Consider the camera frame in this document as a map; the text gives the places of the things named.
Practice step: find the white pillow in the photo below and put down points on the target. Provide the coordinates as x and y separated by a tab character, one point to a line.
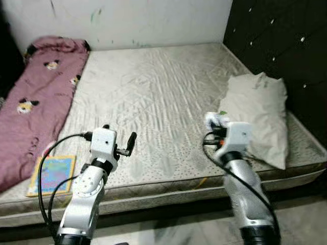
258	117

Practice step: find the colourful children's book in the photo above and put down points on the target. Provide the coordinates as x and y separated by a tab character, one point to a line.
53	176

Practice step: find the white quilted mattress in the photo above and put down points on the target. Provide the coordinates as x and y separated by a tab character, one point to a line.
153	102

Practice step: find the grey bed base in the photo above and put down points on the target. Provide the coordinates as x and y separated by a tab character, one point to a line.
153	194

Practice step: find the pink cartoon print blanket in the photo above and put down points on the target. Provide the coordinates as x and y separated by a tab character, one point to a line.
36	117

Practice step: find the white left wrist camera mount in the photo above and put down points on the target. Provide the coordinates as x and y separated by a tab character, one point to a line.
103	143

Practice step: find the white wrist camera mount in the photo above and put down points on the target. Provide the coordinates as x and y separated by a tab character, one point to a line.
103	143
237	137

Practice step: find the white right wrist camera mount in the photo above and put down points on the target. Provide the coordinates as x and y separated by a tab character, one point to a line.
237	137

